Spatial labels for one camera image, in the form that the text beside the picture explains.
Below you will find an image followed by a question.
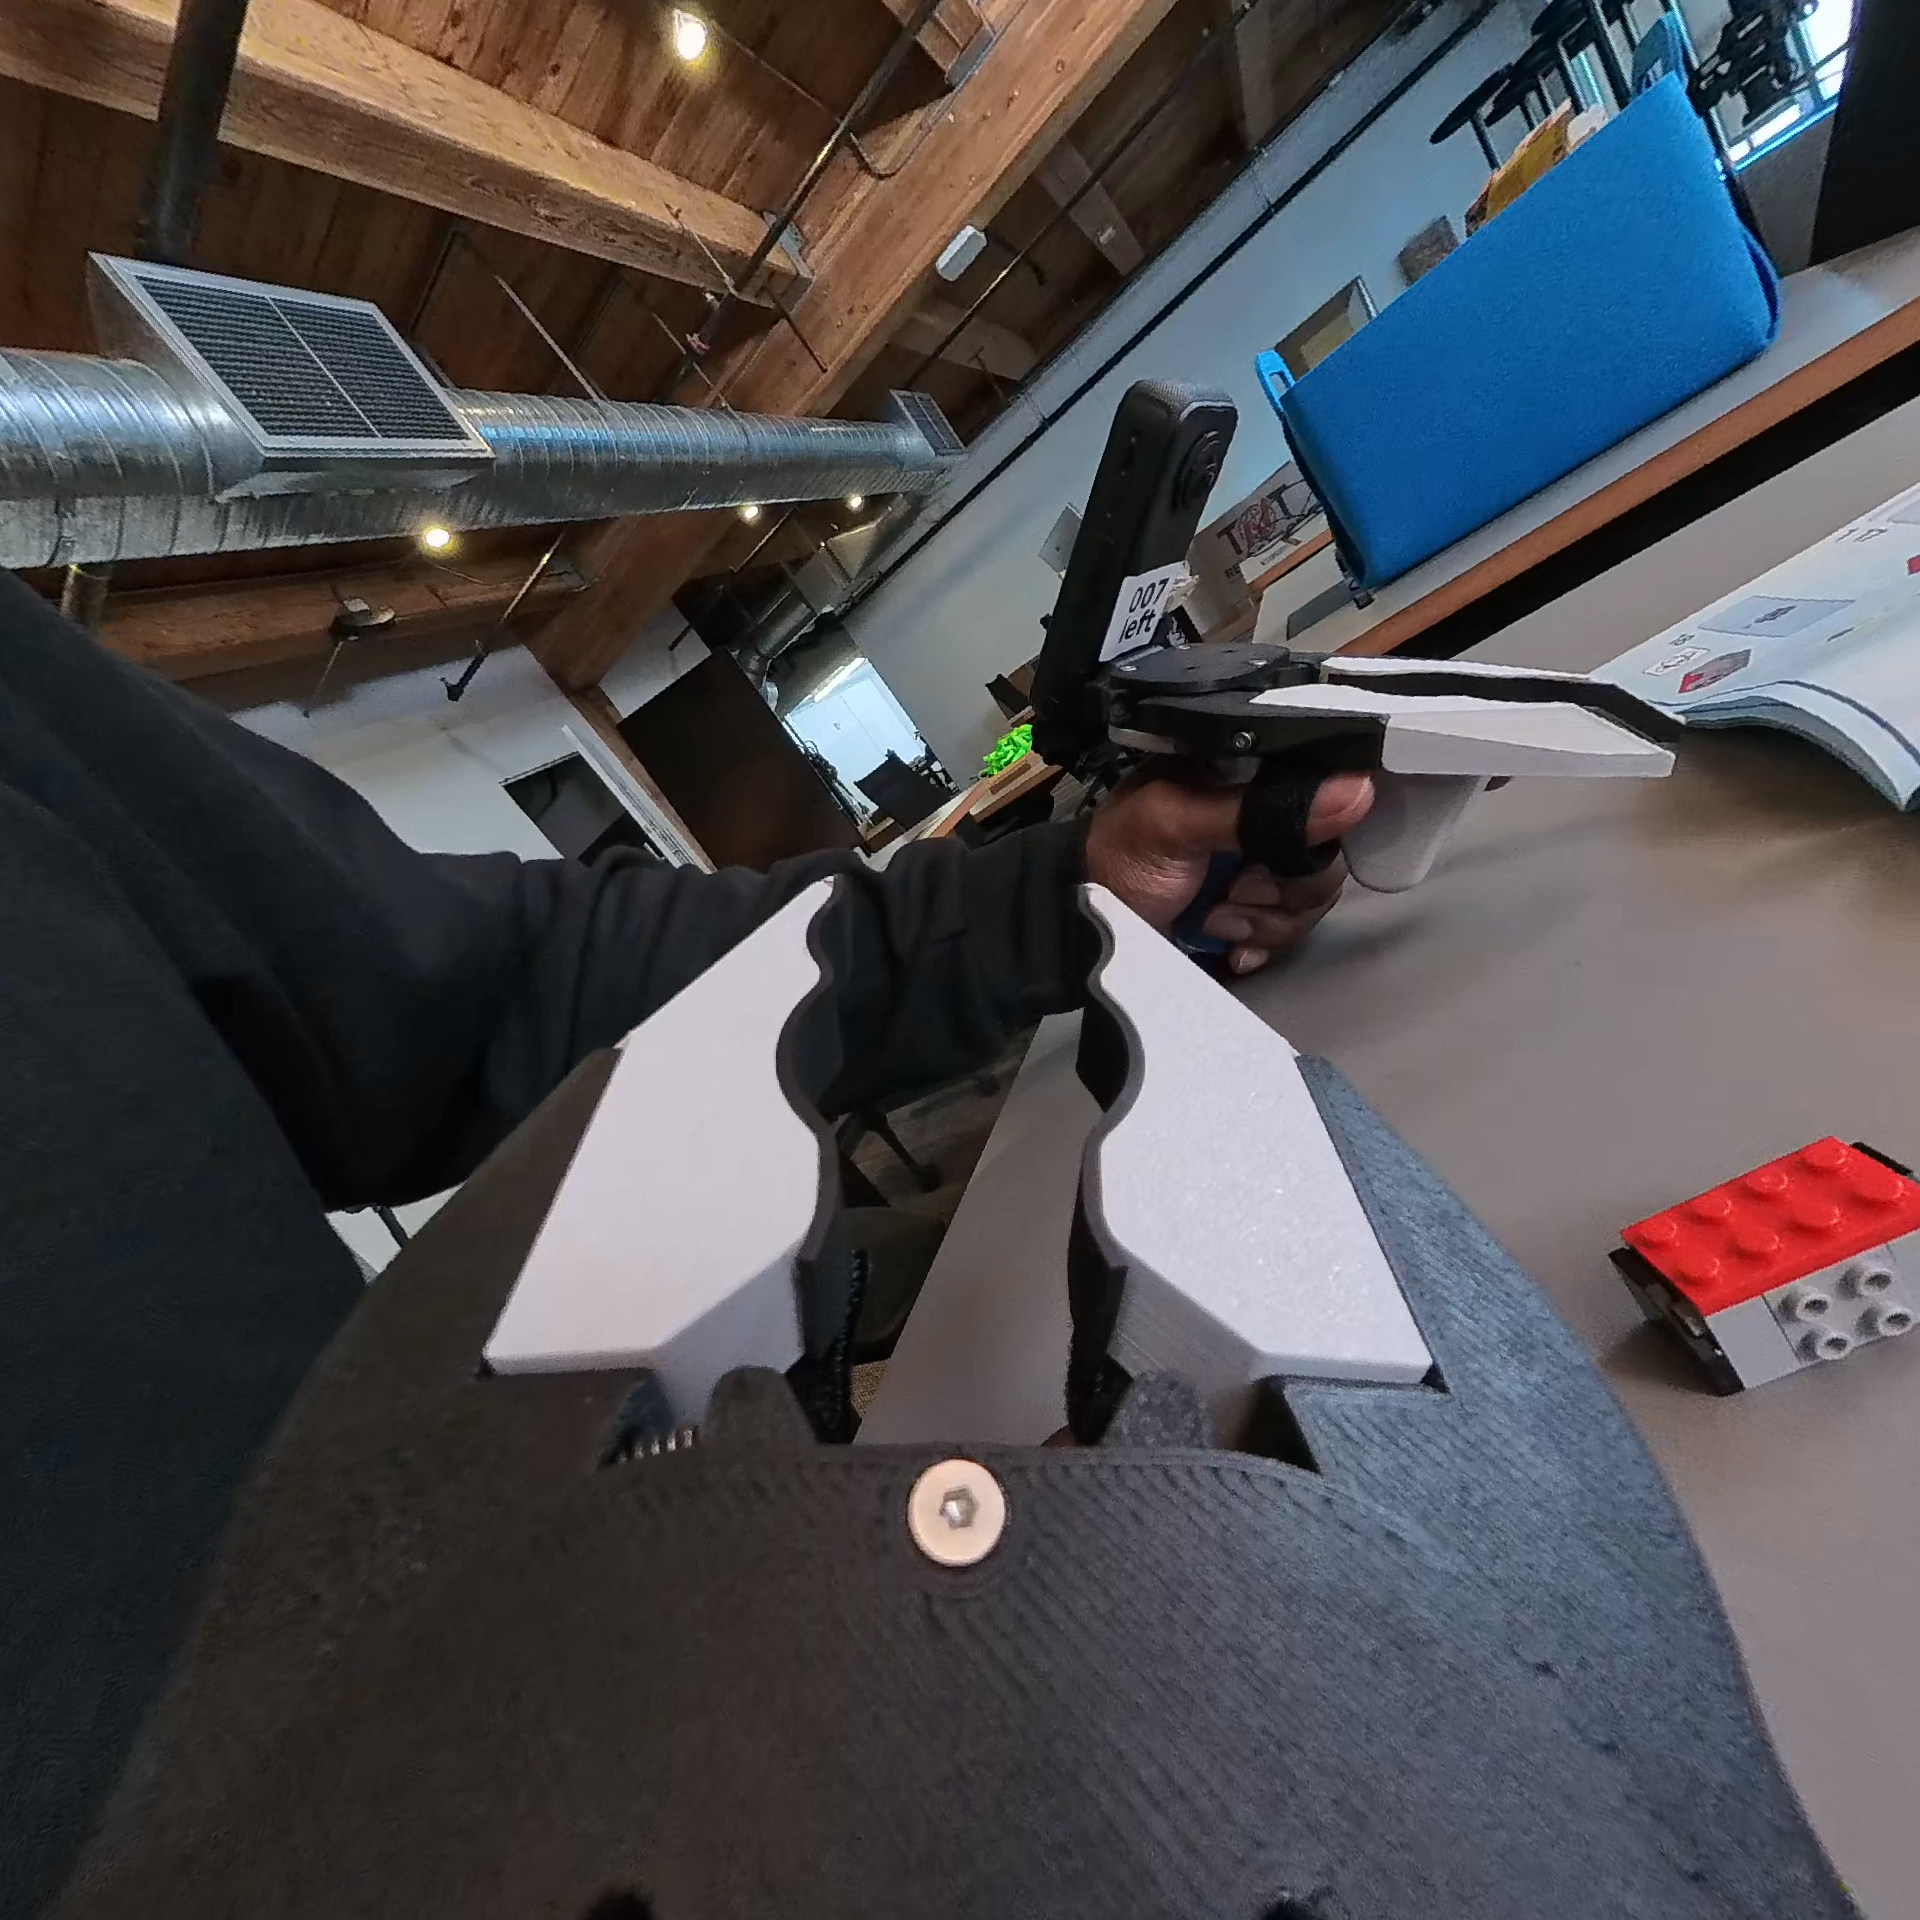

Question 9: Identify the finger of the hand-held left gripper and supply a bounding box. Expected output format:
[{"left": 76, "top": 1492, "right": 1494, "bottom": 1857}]
[
  {"left": 1249, "top": 692, "right": 1678, "bottom": 782},
  {"left": 1318, "top": 656, "right": 1688, "bottom": 740}
]

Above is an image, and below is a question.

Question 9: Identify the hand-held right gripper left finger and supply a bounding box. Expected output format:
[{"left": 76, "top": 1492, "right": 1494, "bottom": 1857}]
[{"left": 482, "top": 881, "right": 873, "bottom": 1441}]

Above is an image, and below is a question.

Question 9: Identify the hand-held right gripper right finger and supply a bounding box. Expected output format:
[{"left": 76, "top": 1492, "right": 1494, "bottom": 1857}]
[{"left": 1066, "top": 883, "right": 1441, "bottom": 1454}]

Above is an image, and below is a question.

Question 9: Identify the red grey brick model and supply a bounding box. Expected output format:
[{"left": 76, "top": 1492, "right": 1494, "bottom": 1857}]
[{"left": 1610, "top": 1136, "right": 1920, "bottom": 1397}]

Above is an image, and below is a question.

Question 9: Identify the person's left forearm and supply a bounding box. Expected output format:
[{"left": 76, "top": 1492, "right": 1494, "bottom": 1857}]
[{"left": 502, "top": 822, "right": 1097, "bottom": 1125}]

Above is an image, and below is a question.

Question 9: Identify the blue felt desk divider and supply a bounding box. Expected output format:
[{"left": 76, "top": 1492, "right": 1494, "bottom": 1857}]
[{"left": 1257, "top": 70, "right": 1788, "bottom": 597}]

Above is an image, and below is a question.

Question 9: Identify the person's left hand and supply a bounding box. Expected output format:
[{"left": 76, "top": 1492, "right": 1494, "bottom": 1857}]
[{"left": 1078, "top": 765, "right": 1376, "bottom": 980}]

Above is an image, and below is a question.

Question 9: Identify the cardboard box red print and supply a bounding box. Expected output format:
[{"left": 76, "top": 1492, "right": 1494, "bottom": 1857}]
[{"left": 1211, "top": 461, "right": 1334, "bottom": 606}]

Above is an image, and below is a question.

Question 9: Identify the brown framed picture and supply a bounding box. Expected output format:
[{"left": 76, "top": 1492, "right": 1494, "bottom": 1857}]
[{"left": 1270, "top": 277, "right": 1384, "bottom": 379}]

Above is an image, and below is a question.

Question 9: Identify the brick instruction booklet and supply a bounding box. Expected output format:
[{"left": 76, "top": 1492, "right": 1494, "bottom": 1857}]
[{"left": 1593, "top": 482, "right": 1920, "bottom": 812}]

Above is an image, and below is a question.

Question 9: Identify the black television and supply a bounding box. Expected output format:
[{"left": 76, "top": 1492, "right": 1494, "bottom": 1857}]
[{"left": 614, "top": 644, "right": 873, "bottom": 876}]

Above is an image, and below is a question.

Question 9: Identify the person's black jacket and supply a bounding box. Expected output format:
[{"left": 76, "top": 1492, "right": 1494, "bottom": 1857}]
[{"left": 0, "top": 570, "right": 633, "bottom": 1920}]

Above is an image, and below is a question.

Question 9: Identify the row of black stools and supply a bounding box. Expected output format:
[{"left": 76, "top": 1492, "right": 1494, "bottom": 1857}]
[{"left": 1432, "top": 0, "right": 1653, "bottom": 166}]

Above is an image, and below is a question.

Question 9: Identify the large paned window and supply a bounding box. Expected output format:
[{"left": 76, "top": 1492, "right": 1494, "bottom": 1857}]
[{"left": 1681, "top": 0, "right": 1849, "bottom": 169}]

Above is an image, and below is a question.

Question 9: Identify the black monitor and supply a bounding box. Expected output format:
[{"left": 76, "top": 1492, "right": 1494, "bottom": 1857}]
[{"left": 1810, "top": 0, "right": 1920, "bottom": 266}]

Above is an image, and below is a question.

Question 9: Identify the white vent grille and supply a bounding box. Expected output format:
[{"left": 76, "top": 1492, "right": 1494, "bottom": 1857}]
[{"left": 85, "top": 251, "right": 496, "bottom": 501}]

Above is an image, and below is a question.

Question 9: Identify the black ceiling pipe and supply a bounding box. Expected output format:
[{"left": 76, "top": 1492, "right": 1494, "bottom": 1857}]
[{"left": 139, "top": 0, "right": 252, "bottom": 261}]

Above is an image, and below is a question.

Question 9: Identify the silver air duct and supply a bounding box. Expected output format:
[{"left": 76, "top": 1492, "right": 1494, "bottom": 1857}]
[{"left": 0, "top": 345, "right": 964, "bottom": 572}]

